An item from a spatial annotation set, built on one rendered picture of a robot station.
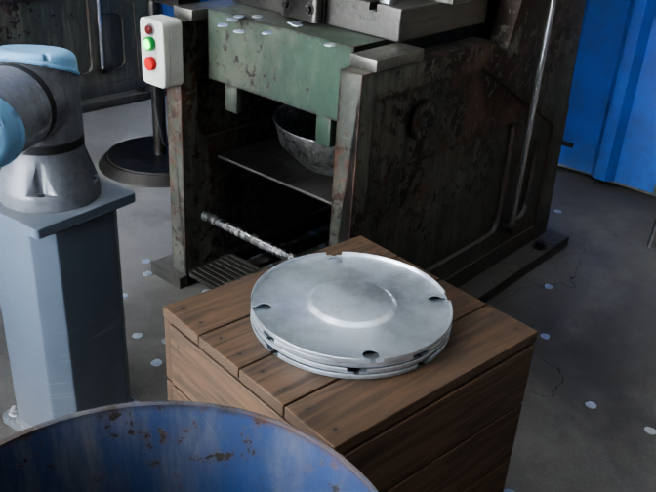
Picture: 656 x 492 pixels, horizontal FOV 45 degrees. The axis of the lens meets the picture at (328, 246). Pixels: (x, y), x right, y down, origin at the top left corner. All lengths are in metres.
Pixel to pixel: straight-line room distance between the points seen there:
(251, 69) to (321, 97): 0.19
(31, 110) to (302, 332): 0.46
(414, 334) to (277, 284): 0.22
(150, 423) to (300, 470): 0.15
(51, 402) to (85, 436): 0.61
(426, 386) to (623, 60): 1.76
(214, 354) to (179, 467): 0.28
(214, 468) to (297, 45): 0.91
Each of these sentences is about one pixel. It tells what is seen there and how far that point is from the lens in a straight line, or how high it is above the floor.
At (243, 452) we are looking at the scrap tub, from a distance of 0.80.
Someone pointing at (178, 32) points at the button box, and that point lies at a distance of 1.66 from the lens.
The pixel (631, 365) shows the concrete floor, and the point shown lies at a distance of 1.83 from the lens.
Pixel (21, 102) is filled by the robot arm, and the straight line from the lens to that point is 1.12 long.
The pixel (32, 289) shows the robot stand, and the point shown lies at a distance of 1.29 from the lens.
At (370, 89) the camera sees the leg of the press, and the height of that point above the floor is 0.59.
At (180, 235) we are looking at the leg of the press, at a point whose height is 0.13.
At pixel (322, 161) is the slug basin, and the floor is 0.36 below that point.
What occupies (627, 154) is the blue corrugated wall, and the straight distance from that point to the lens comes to 2.71.
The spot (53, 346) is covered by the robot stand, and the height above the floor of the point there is 0.23.
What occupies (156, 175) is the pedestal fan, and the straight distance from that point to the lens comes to 2.44.
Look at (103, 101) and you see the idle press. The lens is 3.14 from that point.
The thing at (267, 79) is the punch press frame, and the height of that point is 0.54.
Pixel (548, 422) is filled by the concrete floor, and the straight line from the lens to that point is 1.60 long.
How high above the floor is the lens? 0.97
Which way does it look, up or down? 28 degrees down
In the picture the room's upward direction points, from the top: 4 degrees clockwise
